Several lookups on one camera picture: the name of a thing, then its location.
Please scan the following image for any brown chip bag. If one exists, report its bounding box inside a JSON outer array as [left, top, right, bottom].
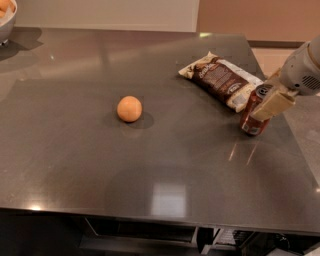
[[178, 52, 263, 113]]

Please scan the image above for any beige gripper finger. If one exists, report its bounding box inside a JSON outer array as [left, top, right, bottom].
[[266, 68, 281, 84], [253, 88, 296, 121]]

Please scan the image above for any open drawer under counter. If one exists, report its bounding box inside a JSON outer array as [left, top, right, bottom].
[[73, 216, 198, 255]]

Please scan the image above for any metal fruit bowl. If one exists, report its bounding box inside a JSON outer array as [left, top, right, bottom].
[[0, 0, 18, 46]]

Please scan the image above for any red coke can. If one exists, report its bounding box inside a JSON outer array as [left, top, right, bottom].
[[240, 85, 272, 136]]

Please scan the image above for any orange fruit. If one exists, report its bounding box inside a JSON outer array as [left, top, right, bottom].
[[117, 96, 142, 122]]

